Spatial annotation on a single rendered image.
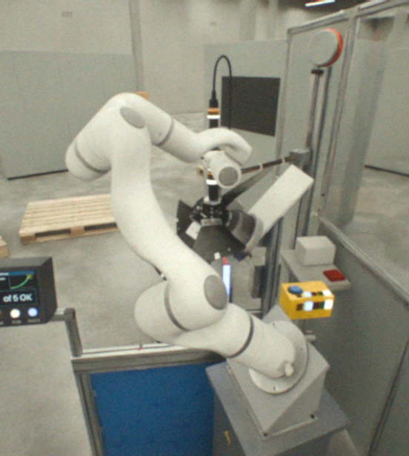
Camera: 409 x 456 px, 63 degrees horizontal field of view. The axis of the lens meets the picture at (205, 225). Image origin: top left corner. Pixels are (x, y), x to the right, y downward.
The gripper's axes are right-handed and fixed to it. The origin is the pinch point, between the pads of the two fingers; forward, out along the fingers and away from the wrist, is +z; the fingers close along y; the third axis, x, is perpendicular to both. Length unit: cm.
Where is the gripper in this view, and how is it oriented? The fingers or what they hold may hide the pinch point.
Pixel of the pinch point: (213, 152)
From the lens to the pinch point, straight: 133.5
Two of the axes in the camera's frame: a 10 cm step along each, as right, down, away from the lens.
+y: 9.9, -0.5, 1.2
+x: 0.1, -9.0, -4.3
